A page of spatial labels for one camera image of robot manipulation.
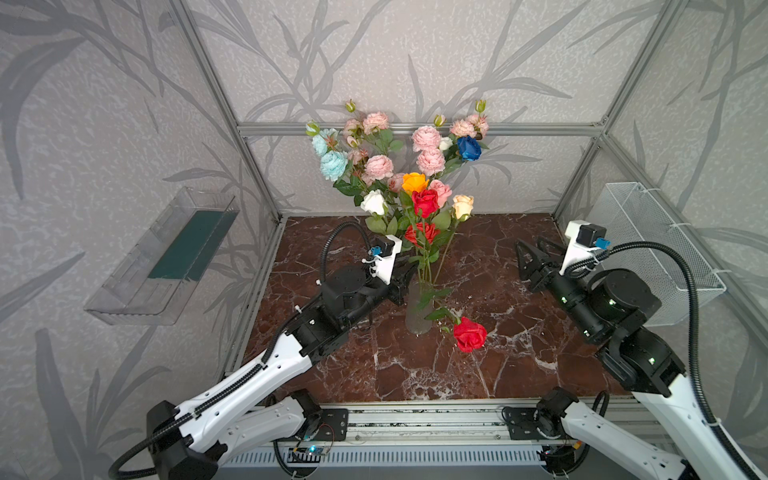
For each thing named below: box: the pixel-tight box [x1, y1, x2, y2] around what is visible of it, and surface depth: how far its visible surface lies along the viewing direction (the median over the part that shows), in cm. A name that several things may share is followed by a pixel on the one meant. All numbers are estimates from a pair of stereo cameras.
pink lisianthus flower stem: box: [450, 99, 490, 140], surface depth 82 cm
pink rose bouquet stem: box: [343, 118, 369, 175], surface depth 88 cm
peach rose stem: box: [432, 194, 475, 283], surface depth 65 cm
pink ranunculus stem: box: [412, 114, 446, 176], surface depth 77 cm
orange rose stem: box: [402, 172, 430, 196], surface depth 72 cm
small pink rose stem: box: [430, 180, 453, 232], surface depth 70 cm
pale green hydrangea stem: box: [306, 121, 348, 182], surface depth 71 cm
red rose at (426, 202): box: [412, 189, 440, 282], surface depth 60 cm
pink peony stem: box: [362, 154, 394, 186], surface depth 78 cm
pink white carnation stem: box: [343, 99, 403, 153], surface depth 86 cm
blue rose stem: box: [457, 135, 482, 161], surface depth 77 cm
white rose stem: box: [439, 136, 453, 151], surface depth 80 cm
